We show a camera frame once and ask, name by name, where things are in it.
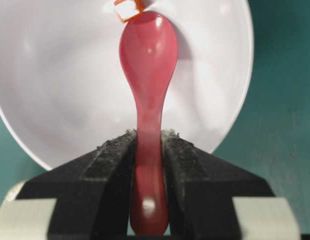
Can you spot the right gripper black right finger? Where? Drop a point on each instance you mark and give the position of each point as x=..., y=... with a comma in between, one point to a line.
x=200, y=188

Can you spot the small red block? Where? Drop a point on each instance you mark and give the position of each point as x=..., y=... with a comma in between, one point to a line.
x=128, y=9

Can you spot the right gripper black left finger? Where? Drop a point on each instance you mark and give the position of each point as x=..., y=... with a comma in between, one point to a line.
x=92, y=192

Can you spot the large white bowl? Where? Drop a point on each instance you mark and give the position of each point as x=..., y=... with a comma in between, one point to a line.
x=63, y=91

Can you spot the pink plastic soup spoon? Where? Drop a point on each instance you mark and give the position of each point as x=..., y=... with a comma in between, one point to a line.
x=148, y=54

